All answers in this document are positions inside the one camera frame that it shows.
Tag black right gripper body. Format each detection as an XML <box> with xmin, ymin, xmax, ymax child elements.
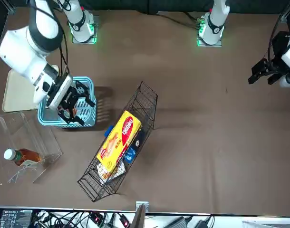
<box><xmin>60</xmin><ymin>83</ymin><xmax>85</xmax><ymax>112</ymax></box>

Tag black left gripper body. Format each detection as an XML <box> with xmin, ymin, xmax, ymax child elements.
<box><xmin>266</xmin><ymin>56</ymin><xmax>290</xmax><ymax>76</ymax></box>

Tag blue Oreo cookie box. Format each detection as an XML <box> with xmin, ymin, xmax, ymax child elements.
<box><xmin>104</xmin><ymin>125</ymin><xmax>138</xmax><ymax>164</ymax></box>

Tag light blue plastic shopping basket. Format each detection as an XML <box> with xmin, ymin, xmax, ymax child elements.
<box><xmin>37</xmin><ymin>76</ymin><xmax>97</xmax><ymax>129</ymax></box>

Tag clear acrylic beverage shelf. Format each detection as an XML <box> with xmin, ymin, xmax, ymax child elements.
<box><xmin>0</xmin><ymin>111</ymin><xmax>64</xmax><ymax>185</ymax></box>

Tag yellow snack box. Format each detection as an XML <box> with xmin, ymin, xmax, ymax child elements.
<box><xmin>96</xmin><ymin>110</ymin><xmax>143</xmax><ymax>173</ymax></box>

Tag beige plastic tray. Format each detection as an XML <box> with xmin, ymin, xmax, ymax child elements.
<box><xmin>1</xmin><ymin>65</ymin><xmax>60</xmax><ymax>113</ymax></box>

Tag white orange cracker box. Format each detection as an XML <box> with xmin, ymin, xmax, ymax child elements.
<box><xmin>96</xmin><ymin>159</ymin><xmax>126</xmax><ymax>185</ymax></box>

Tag dark chocolate cookie box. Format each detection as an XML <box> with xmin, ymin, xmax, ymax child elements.
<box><xmin>130</xmin><ymin>129</ymin><xmax>146</xmax><ymax>157</ymax></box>

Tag black plug with red light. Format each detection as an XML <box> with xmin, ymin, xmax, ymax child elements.
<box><xmin>120</xmin><ymin>215</ymin><xmax>132</xmax><ymax>228</ymax></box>
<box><xmin>90</xmin><ymin>212</ymin><xmax>102</xmax><ymax>225</ymax></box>

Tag black labelled power adapter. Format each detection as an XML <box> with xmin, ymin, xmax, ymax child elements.
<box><xmin>0</xmin><ymin>209</ymin><xmax>33</xmax><ymax>228</ymax></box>

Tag dark power adapter brick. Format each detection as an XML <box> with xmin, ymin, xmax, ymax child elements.
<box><xmin>168</xmin><ymin>215</ymin><xmax>191</xmax><ymax>228</ymax></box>
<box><xmin>194</xmin><ymin>216</ymin><xmax>214</xmax><ymax>228</ymax></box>

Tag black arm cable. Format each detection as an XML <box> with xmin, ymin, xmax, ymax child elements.
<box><xmin>267</xmin><ymin>0</ymin><xmax>290</xmax><ymax>72</ymax></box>
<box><xmin>28</xmin><ymin>0</ymin><xmax>71</xmax><ymax>76</ymax></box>

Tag black wire snack shelf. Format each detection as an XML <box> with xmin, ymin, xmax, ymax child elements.
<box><xmin>77</xmin><ymin>81</ymin><xmax>159</xmax><ymax>203</ymax></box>

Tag black base cable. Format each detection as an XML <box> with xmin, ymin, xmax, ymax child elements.
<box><xmin>156</xmin><ymin>11</ymin><xmax>203</xmax><ymax>30</ymax></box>

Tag tangled black cables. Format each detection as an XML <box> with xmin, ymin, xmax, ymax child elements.
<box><xmin>33</xmin><ymin>210</ymin><xmax>136</xmax><ymax>228</ymax></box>

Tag aluminium frame post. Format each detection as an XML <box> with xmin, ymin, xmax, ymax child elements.
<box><xmin>130</xmin><ymin>201</ymin><xmax>150</xmax><ymax>228</ymax></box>

